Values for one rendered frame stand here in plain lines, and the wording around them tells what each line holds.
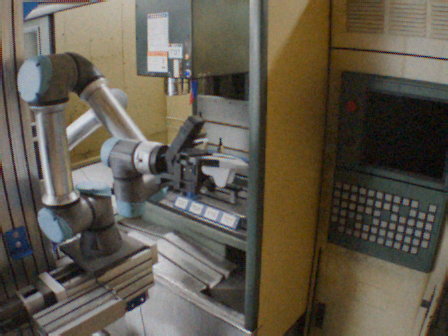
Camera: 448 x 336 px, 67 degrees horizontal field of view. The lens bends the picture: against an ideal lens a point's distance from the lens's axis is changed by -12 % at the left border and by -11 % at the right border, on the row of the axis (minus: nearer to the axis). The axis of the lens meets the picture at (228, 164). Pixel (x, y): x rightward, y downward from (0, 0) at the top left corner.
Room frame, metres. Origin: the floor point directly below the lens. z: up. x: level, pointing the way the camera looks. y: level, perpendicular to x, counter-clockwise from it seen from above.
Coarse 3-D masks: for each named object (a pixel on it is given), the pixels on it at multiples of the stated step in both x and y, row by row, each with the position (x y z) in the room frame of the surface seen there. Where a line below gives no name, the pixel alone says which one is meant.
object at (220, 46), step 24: (144, 0) 2.10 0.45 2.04; (168, 0) 1.98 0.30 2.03; (192, 0) 1.89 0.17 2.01; (216, 0) 2.02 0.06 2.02; (240, 0) 2.18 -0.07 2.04; (144, 24) 2.10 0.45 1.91; (168, 24) 1.98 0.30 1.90; (192, 24) 1.89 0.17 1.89; (216, 24) 2.02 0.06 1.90; (240, 24) 2.18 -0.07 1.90; (144, 48) 2.11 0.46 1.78; (192, 48) 1.89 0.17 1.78; (216, 48) 2.02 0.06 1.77; (240, 48) 2.18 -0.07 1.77; (144, 72) 2.11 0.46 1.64; (168, 72) 1.99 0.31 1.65; (192, 72) 1.89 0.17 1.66; (216, 72) 2.02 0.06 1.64; (240, 72) 2.19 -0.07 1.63
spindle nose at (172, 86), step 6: (168, 78) 2.17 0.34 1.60; (174, 78) 2.16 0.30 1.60; (168, 84) 2.17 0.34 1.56; (174, 84) 2.16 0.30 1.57; (180, 84) 2.17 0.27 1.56; (186, 84) 2.19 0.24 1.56; (168, 90) 2.17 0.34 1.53; (174, 90) 2.16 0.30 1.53; (180, 90) 2.17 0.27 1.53; (186, 90) 2.19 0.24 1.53
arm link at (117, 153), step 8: (104, 144) 0.86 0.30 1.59; (112, 144) 0.85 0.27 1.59; (120, 144) 0.84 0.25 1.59; (128, 144) 0.84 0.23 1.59; (136, 144) 0.83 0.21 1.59; (104, 152) 0.85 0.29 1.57; (112, 152) 0.83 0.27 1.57; (120, 152) 0.83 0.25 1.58; (128, 152) 0.82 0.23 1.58; (104, 160) 0.85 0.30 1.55; (112, 160) 0.83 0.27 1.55; (120, 160) 0.82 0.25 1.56; (128, 160) 0.81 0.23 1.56; (112, 168) 0.84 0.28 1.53; (120, 168) 0.83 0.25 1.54; (128, 168) 0.82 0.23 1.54; (120, 176) 0.83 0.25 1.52; (128, 176) 0.83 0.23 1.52
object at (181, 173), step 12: (156, 156) 0.79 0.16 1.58; (180, 156) 0.76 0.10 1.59; (204, 156) 0.78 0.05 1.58; (156, 168) 0.79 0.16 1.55; (168, 168) 0.80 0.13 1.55; (180, 168) 0.76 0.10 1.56; (192, 168) 0.75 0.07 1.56; (156, 180) 0.80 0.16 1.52; (168, 180) 0.80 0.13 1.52; (180, 180) 0.76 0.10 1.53; (192, 180) 0.75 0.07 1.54; (204, 180) 0.78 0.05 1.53; (192, 192) 0.74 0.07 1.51
